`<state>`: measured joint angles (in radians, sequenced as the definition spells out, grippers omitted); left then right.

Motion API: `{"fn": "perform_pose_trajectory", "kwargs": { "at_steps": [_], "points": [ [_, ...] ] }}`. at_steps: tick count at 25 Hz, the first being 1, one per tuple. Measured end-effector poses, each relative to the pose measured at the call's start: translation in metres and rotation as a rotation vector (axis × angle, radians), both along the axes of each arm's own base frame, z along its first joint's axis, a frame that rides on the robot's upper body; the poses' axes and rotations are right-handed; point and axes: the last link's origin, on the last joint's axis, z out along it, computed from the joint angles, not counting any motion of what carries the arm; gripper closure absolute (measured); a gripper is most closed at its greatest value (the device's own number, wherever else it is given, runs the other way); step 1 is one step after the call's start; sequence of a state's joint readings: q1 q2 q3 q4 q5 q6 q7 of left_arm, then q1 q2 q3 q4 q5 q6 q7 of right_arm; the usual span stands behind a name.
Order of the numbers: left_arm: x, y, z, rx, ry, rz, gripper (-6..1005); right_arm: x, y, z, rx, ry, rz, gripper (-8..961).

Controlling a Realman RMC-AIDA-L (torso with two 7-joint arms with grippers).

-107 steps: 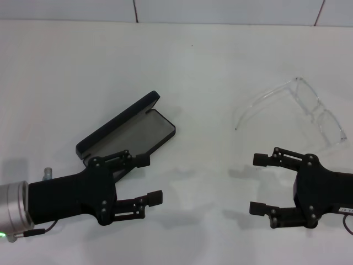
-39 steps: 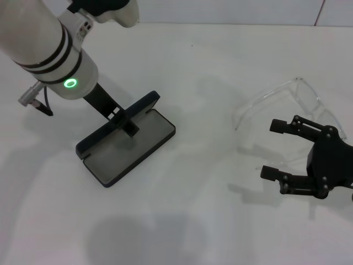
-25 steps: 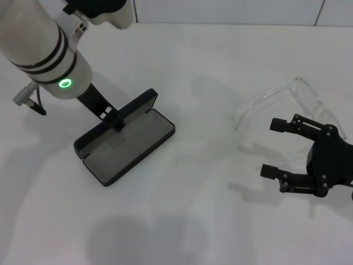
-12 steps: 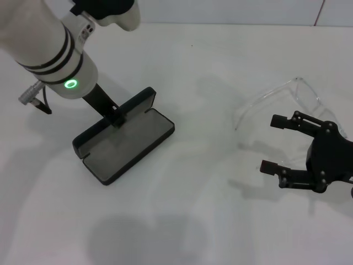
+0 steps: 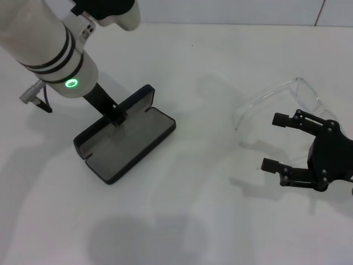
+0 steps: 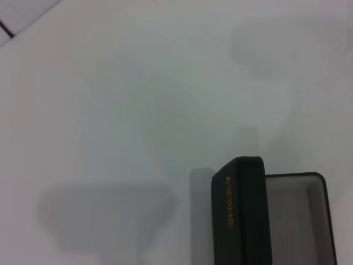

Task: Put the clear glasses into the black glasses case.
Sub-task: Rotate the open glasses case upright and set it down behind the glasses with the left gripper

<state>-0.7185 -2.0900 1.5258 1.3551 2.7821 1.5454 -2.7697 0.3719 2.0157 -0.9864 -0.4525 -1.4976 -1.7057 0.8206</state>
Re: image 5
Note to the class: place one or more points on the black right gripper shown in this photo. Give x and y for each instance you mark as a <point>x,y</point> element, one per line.
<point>331,157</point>

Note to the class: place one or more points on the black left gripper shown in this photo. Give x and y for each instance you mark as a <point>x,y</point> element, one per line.
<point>100,98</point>

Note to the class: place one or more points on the black glasses case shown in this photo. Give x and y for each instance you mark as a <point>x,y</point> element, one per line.
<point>124,146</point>

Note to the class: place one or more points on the clear white glasses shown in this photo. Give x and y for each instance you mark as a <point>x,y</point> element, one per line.
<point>306,94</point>

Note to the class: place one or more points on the silver camera mount bracket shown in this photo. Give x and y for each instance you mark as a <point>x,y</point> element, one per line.
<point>85,33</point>

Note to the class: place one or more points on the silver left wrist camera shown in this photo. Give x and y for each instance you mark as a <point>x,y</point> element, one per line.
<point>121,19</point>

